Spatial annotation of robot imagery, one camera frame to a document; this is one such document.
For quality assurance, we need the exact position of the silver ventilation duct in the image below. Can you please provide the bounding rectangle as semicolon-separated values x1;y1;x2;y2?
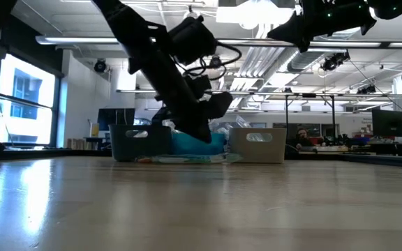
286;20;385;73

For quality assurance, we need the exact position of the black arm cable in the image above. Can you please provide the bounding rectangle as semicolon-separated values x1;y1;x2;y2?
172;40;243;82

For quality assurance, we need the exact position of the blue plastic bin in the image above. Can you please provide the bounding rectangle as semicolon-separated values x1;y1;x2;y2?
171;131;227;156

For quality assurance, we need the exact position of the blue storage crate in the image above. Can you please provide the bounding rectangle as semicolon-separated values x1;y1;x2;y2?
347;136;371;146

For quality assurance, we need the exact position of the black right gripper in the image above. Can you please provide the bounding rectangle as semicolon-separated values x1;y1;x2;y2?
267;0;378;54

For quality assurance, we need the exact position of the black computer monitor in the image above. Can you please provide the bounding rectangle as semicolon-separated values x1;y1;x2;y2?
98;107;136;132
371;108;402;138

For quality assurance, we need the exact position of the person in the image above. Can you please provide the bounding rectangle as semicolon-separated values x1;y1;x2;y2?
291;128;327;149

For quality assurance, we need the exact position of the large window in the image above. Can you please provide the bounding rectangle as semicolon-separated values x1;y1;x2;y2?
0;52;68;148

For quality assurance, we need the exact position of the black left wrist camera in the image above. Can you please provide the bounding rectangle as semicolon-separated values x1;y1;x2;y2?
168;15;219;66

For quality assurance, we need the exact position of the white coiled cable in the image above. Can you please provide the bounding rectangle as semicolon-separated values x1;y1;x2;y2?
183;6;202;20

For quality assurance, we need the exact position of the grey plastic bin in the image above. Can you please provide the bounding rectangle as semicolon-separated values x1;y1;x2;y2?
109;124;172;163

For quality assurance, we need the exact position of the white ceiling unit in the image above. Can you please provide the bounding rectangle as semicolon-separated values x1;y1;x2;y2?
216;0;296;29

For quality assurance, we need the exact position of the black aluminium frame rail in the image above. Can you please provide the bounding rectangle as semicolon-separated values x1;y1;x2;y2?
286;152;402;169
0;148;113;164

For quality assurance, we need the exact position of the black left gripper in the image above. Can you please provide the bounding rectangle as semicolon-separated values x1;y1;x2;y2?
119;20;234;144

